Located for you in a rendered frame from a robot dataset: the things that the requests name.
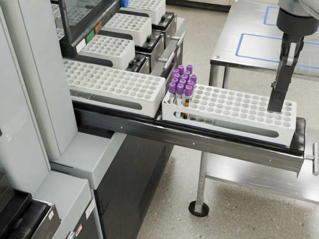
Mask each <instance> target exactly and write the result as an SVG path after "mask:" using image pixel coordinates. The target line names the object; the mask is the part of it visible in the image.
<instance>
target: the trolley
mask: <svg viewBox="0 0 319 239"><path fill-rule="evenodd" d="M279 8H280V7H279V5H278V4H276V3H268V2H260V1H252V0H234V1H233V3H232V6H231V8H230V10H229V13H228V15H227V18H226V20H225V23H224V26H223V28H222V31H221V33H220V36H219V38H218V41H217V43H216V46H215V48H214V51H213V53H212V56H211V58H210V64H211V66H210V75H209V84H208V86H211V87H217V83H218V75H219V67H220V66H225V70H224V77H223V85H222V89H227V90H228V84H229V78H230V71H231V68H236V69H242V70H248V71H254V72H260V73H266V74H274V75H277V72H276V70H277V69H278V65H279V61H280V53H281V42H282V35H283V32H282V31H281V30H279V29H278V27H277V25H276V21H277V17H278V13H279ZM303 41H304V46H303V49H302V50H301V51H300V55H299V58H298V62H297V64H296V66H295V69H294V72H293V75H292V78H297V79H303V80H309V81H315V82H319V28H318V30H317V32H316V33H314V34H312V35H310V36H305V37H304V40H303ZM313 143H318V144H319V129H313V128H308V127H306V152H305V153H306V154H309V155H312V145H313ZM208 155H209V153H208V152H204V151H202V152H201V161H200V170H199V180H198V189H197V200H196V201H192V202H191V203H190V204H189V207H188V210H189V211H190V212H191V214H193V215H195V216H197V217H205V216H207V215H208V213H209V207H208V206H207V205H206V204H205V203H204V198H203V197H204V189H205V181H206V178H209V179H213V180H217V181H221V182H225V183H229V184H234V185H238V186H242V187H246V188H250V189H255V190H258V191H263V192H267V193H272V194H276V195H280V196H284V197H288V198H292V199H296V200H300V201H304V202H310V203H313V204H318V205H319V175H318V176H314V175H313V174H312V161H309V160H304V163H303V165H302V168H301V171H300V173H299V176H298V178H297V173H296V172H292V171H287V170H283V169H279V168H275V167H270V166H266V165H261V164H256V163H252V162H247V161H243V160H239V159H235V158H230V157H226V156H221V155H216V154H212V153H210V156H209V160H208Z"/></svg>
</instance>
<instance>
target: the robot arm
mask: <svg viewBox="0 0 319 239"><path fill-rule="evenodd" d="M277 4H278V5H279V7H280V8H279V13H278V17H277V21H276V25H277V27H278V29H279V30H281V31H282V32H283V35H282V42H281V53H280V61H279V65H278V69H277V70H276V72H277V75H276V77H275V80H276V81H274V82H273V83H271V87H272V91H271V95H270V99H269V102H268V107H267V110H269V111H274V112H279V113H281V110H282V107H283V103H284V100H285V96H286V93H287V91H288V87H289V84H290V83H291V78H292V75H293V72H294V69H295V66H296V64H297V62H298V58H299V55H300V51H301V50H302V49H303V46H304V41H303V40H304V37H305V36H310V35H312V34H314V33H316V32H317V30H318V28H319V0H279V2H278V3H277Z"/></svg>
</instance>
